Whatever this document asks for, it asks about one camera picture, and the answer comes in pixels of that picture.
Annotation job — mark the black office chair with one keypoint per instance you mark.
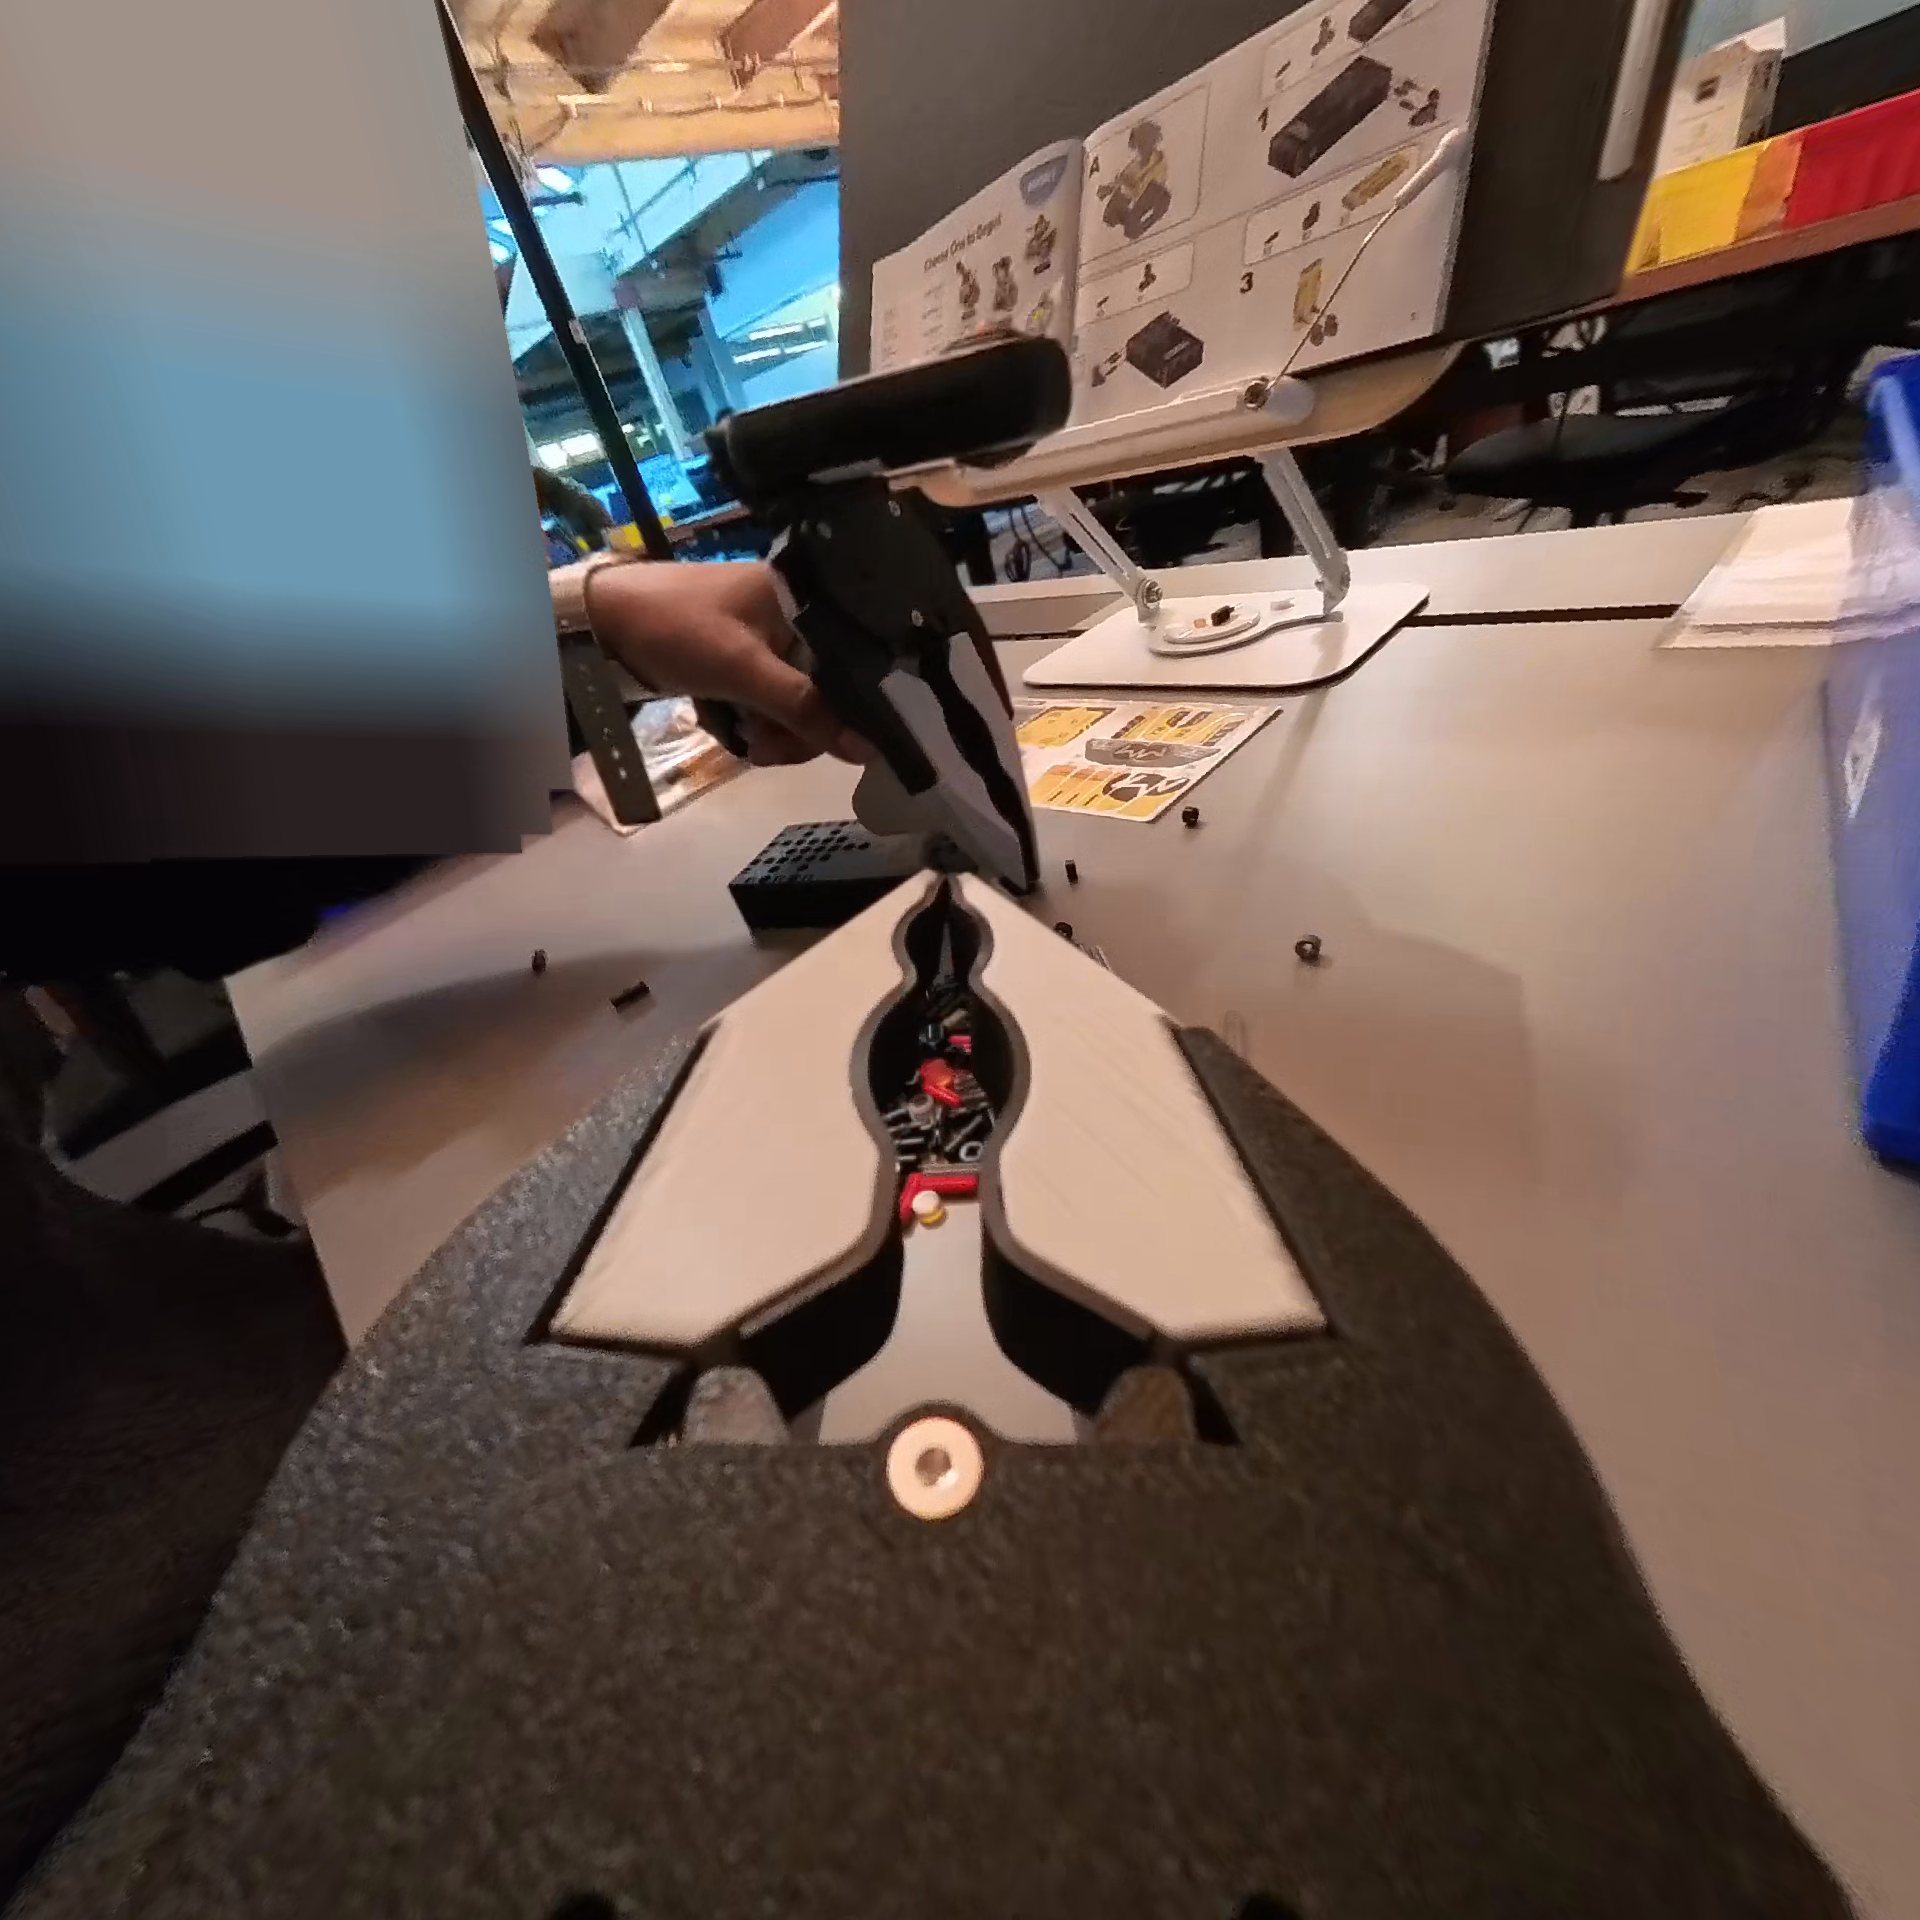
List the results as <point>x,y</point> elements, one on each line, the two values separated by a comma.
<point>1589,451</point>

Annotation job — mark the blue plastic bin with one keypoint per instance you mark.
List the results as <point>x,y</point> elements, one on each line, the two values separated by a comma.
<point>1881,826</point>

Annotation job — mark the silver mesh watch band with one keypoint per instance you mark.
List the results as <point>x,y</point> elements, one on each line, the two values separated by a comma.
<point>615,734</point>

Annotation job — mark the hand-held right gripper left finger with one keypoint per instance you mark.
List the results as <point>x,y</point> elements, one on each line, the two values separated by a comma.
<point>751,1185</point>

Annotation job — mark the long wooden table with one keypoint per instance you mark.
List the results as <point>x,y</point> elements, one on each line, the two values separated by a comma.
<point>1771,248</point>

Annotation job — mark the yellow grey sticker sheet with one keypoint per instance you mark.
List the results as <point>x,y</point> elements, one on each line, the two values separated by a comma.
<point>1141,757</point>

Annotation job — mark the black steel post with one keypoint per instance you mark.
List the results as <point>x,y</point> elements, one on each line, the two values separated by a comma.
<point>541,271</point>

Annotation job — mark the person's left hand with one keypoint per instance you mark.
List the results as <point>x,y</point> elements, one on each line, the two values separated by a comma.
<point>699,630</point>

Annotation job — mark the red storage bin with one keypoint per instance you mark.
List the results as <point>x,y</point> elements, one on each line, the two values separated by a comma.
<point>1862,158</point>

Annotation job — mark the yellow storage bin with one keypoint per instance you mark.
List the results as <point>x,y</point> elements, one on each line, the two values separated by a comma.
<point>1711,202</point>

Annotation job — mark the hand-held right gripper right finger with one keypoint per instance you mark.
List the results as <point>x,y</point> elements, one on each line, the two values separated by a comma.
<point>1155,1185</point>

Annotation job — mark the black perforated plastic box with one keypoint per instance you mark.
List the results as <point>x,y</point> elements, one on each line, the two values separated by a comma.
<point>811,886</point>

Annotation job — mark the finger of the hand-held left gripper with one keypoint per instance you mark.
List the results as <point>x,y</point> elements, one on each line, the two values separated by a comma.
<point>909,750</point>
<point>998,750</point>

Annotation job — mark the open instruction booklet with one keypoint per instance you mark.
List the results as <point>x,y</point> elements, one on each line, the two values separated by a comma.
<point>1200,195</point>

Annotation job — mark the white book stand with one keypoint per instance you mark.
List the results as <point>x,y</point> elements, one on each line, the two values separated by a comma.
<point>1276,646</point>

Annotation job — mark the white cardboard box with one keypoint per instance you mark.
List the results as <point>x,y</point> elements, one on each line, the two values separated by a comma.
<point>1734,89</point>

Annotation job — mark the clear plastic sleeve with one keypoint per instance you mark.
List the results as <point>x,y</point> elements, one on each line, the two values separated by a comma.
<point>1757,579</point>

